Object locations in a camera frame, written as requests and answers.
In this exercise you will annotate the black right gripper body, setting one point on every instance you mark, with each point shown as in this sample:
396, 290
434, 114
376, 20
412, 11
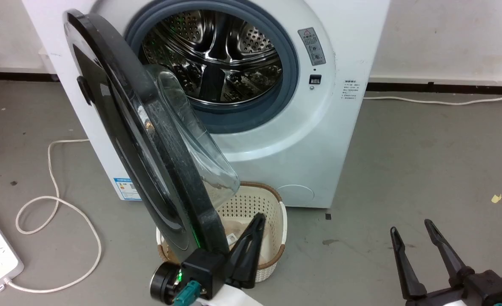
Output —
489, 291

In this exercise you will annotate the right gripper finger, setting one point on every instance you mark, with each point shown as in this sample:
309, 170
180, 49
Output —
451, 259
408, 276

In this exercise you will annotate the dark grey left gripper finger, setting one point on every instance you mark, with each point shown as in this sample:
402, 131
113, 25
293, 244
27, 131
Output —
246, 259

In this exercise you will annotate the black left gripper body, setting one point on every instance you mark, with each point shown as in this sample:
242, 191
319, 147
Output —
200, 267

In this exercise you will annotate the black round glass washer door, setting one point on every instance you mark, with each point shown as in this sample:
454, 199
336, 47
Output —
119, 106

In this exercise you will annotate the white front-load washing machine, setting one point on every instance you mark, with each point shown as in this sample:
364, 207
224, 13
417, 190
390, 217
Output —
319, 148

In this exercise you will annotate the grey rubber door gasket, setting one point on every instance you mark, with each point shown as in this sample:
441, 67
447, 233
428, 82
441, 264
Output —
251, 119

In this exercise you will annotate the black door latch slot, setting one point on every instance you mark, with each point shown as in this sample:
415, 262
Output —
315, 79

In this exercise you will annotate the cream perforated laundry basket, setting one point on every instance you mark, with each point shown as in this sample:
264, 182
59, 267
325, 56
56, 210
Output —
251, 204

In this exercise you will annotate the yellow paper scrap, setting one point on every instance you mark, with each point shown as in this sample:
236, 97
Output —
496, 198

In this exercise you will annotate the blue energy label sticker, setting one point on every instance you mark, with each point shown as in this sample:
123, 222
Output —
126, 189

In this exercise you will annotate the small text sticker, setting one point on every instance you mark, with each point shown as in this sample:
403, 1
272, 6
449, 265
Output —
351, 91

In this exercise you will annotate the steel perforated washer drum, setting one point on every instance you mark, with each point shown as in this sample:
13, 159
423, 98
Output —
217, 46

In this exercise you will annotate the grey warning sticker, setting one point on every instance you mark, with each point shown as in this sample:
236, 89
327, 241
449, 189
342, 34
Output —
312, 46

